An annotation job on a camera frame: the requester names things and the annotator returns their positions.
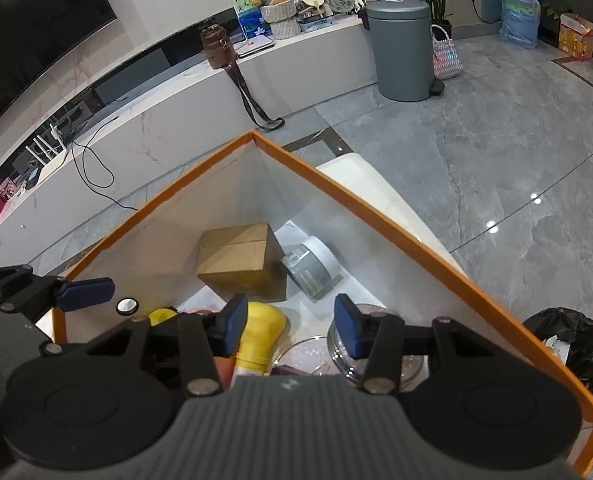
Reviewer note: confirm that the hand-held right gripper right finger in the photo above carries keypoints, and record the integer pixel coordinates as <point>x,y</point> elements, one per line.
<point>349,330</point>

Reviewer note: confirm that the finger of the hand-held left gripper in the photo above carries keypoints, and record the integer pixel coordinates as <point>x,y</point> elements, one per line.
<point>51,349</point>
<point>84,294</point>

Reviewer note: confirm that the pink gift box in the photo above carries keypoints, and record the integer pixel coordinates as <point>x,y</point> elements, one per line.
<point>7,190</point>

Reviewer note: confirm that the white marble television console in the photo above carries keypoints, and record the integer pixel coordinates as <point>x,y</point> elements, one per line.
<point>176,125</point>

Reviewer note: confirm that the white woven basket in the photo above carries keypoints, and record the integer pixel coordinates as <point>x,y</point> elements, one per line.
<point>286,29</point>
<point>276,10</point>

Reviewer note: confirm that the grey pedal trash can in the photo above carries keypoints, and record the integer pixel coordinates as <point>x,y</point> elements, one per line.
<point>401,50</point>

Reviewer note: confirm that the small woven handbag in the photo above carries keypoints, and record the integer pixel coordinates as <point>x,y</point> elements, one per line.
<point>444,57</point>

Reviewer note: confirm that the clear plastic cube box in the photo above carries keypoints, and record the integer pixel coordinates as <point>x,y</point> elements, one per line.
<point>414,367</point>

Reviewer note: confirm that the yellow bottle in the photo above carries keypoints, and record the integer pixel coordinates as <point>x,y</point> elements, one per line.
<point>259,330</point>

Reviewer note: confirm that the white router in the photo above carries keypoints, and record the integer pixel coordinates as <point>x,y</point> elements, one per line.
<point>46,152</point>

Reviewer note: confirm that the blue water jug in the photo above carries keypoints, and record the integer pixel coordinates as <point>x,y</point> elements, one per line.
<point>518,20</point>

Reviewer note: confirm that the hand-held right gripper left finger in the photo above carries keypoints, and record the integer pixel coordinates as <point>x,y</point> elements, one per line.
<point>234,325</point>

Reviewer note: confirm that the black television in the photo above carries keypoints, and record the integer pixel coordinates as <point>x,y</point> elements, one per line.
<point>26,35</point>

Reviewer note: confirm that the brown cardboard cube box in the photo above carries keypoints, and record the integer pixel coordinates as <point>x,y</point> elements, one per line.
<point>236,270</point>

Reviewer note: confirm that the orange carton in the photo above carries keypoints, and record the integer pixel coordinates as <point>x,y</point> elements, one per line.
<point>576,37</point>

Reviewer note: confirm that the yellow case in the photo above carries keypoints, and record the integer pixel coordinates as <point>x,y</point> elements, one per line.
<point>161,316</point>

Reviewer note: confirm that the grey cream jar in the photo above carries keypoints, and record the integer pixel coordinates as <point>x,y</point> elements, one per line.
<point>309,270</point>

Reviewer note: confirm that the orange cardboard box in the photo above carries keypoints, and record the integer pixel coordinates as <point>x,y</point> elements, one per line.
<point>186,230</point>

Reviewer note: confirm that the black bag trash can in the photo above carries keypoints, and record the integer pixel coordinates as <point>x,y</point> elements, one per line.
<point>576,340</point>

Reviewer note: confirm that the glitter compact mirror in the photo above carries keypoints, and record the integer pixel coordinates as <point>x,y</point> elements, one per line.
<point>301,360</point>

